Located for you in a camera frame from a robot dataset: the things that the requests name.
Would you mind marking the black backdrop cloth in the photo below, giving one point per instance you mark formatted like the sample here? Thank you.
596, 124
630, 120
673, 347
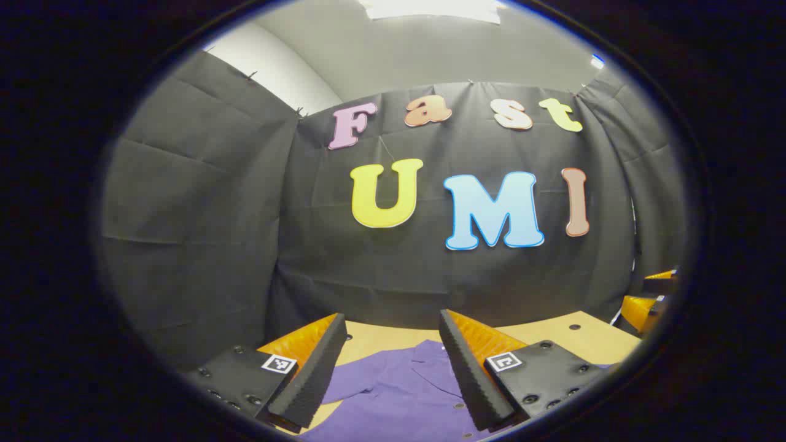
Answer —
245, 215

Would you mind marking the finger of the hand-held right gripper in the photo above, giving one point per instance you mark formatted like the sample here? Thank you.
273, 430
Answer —
638, 312
662, 280

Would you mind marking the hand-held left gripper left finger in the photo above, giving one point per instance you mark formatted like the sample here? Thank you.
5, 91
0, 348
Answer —
310, 380

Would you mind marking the ceiling light panel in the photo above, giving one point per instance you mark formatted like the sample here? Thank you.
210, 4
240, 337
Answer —
430, 8

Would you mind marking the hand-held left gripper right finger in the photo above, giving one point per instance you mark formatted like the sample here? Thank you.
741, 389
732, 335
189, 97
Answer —
470, 380

